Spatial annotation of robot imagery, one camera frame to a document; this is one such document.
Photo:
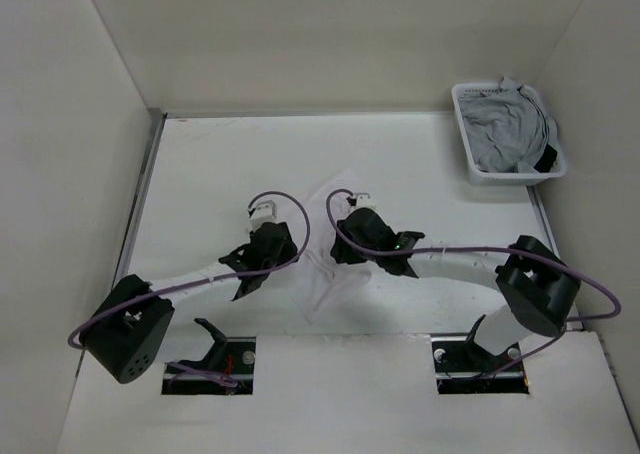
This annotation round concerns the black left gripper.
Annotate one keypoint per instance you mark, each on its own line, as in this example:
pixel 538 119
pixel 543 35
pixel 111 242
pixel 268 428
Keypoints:
pixel 288 250

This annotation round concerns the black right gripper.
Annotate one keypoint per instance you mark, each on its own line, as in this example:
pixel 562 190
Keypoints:
pixel 342 253

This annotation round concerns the white tank top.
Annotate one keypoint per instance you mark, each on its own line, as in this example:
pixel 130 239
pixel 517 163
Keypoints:
pixel 321 283

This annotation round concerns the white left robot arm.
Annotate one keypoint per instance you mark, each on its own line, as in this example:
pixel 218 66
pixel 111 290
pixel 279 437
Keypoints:
pixel 127 330

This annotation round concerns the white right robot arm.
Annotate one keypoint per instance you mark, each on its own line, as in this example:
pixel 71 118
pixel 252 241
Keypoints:
pixel 538 293

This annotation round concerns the grey tank top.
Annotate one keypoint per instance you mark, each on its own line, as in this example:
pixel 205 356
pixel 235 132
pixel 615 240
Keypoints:
pixel 507 129

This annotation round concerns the black tank top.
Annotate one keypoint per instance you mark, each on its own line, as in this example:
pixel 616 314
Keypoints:
pixel 547 160

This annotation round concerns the white plastic basket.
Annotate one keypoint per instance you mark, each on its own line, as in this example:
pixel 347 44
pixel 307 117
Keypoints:
pixel 479 177

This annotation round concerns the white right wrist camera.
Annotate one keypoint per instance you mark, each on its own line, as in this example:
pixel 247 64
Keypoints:
pixel 361 201

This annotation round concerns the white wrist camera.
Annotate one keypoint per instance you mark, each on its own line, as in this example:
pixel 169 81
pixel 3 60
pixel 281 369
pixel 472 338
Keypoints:
pixel 262 212
pixel 361 201

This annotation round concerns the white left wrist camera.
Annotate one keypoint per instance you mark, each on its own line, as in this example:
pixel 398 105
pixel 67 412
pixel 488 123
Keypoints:
pixel 262 212

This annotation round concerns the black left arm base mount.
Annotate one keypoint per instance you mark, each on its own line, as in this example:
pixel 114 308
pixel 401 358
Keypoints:
pixel 226 369

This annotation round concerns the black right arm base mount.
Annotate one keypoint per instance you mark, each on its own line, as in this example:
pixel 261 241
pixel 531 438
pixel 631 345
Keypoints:
pixel 463 368

